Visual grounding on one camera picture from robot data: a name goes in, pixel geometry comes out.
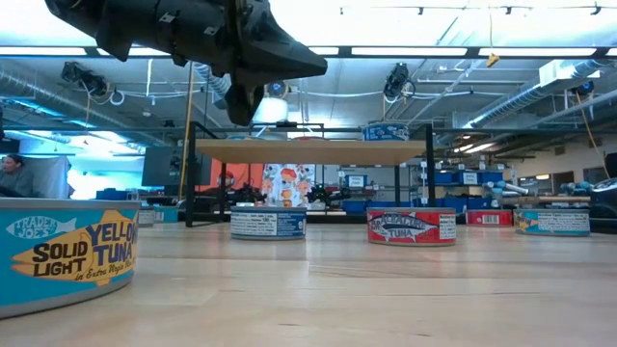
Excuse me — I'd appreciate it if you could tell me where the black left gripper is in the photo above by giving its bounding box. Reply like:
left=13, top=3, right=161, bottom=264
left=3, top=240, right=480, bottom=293
left=153, top=0, right=329, bottom=126

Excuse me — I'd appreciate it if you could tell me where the rack with blue bins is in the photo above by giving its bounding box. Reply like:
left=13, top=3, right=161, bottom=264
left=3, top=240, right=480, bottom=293
left=408, top=161, right=507, bottom=216

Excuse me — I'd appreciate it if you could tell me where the yellowish vertical pole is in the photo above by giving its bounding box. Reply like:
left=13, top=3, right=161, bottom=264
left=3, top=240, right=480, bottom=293
left=176, top=60, right=197, bottom=202

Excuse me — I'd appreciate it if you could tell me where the large silver ceiling duct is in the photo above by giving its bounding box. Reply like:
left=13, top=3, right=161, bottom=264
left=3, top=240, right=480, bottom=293
left=433, top=56, right=617, bottom=148

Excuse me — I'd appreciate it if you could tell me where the grey ceiling duct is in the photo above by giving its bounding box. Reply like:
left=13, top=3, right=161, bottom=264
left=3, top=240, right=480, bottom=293
left=0, top=65, right=170, bottom=146

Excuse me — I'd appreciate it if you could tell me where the blue white-label tuna can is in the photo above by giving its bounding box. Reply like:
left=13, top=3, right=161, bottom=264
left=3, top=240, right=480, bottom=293
left=361, top=121, right=411, bottom=142
left=137, top=206, right=157, bottom=228
left=228, top=205, right=309, bottom=241

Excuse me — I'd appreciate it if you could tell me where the silver flexible ceiling duct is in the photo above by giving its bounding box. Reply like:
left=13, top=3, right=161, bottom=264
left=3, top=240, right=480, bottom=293
left=194, top=61, right=238, bottom=101

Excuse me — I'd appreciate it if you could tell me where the floral poster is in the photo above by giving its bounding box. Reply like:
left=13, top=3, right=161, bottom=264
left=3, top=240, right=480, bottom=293
left=261, top=162, right=318, bottom=208

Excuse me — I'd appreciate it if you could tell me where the black domed object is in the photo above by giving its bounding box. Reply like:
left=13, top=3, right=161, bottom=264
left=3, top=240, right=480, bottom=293
left=588, top=152, right=617, bottom=207

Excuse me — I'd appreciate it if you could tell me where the dark computer monitor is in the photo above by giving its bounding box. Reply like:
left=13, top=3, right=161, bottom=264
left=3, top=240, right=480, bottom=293
left=141, top=146, right=214, bottom=189

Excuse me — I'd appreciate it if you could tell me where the yellow hanging cable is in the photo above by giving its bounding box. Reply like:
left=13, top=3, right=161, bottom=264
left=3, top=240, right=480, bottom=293
left=573, top=90, right=612, bottom=180

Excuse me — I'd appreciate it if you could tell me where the wooden shelf black frame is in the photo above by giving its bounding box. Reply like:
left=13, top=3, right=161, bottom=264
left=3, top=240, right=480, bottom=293
left=185, top=121, right=439, bottom=228

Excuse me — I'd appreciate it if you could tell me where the person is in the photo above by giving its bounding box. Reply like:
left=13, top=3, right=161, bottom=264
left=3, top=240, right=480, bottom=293
left=0, top=152, right=38, bottom=199

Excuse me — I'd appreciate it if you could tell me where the grey cloth cover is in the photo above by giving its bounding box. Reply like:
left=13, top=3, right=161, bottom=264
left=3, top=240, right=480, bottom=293
left=0, top=154, right=74, bottom=200

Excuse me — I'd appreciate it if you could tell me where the background wooden bench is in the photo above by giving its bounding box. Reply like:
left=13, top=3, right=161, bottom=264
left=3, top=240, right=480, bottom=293
left=500, top=194, right=593, bottom=205

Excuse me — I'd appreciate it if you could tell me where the orange panel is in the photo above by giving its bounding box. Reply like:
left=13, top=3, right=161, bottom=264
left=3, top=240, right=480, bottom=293
left=210, top=162, right=265, bottom=206

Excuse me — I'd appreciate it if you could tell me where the overhead light bar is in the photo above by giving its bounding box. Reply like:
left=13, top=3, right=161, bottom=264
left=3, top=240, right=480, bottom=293
left=0, top=45, right=617, bottom=60

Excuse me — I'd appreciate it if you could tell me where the blue bin white label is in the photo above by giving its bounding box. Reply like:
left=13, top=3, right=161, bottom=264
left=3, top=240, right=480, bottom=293
left=343, top=173, right=369, bottom=190

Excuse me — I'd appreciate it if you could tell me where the white duct box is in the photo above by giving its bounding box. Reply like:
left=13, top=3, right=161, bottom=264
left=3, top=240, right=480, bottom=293
left=537, top=58, right=603, bottom=89

